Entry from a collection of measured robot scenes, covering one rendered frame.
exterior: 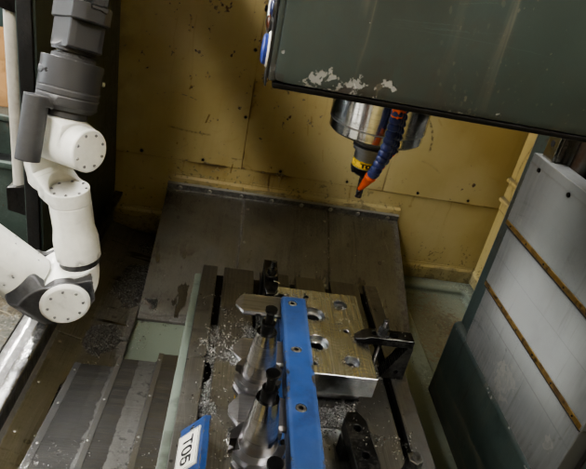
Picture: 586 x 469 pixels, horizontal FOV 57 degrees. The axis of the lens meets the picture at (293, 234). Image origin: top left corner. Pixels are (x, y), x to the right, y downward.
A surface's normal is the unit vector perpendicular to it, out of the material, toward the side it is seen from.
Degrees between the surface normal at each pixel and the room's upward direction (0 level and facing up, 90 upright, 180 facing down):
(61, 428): 8
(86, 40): 80
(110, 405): 8
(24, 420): 17
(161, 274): 24
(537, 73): 90
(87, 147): 86
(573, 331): 90
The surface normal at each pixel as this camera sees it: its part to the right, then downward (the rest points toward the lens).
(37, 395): 0.47, -0.79
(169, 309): 0.18, -0.60
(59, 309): 0.38, 0.50
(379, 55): 0.05, 0.48
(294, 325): 0.18, -0.87
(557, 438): -0.98, -0.14
